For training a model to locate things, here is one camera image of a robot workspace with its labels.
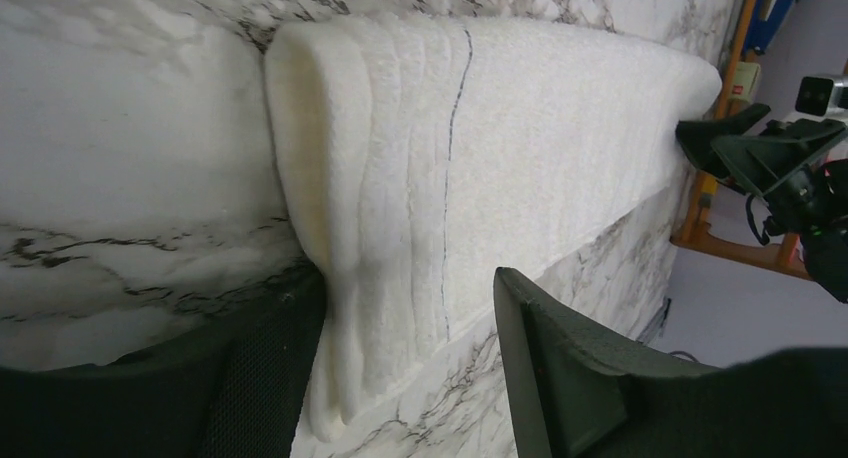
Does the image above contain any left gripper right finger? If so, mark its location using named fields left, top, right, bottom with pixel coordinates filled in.
left=493, top=267, right=847, bottom=457

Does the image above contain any orange wooden rack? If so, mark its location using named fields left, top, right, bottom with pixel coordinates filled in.
left=672, top=0, right=847, bottom=302

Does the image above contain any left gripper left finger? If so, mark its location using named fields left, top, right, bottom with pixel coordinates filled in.
left=1, top=269, right=326, bottom=457

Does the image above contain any cream white towel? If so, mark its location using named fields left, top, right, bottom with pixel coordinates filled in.
left=264, top=13, right=722, bottom=442

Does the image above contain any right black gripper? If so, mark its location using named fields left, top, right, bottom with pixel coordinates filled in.
left=675, top=103, right=847, bottom=303

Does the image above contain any small white staple box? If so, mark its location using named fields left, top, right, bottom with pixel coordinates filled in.
left=729, top=61, right=762, bottom=103

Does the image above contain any blue stapler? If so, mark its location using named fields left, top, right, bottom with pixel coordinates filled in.
left=743, top=0, right=799, bottom=55

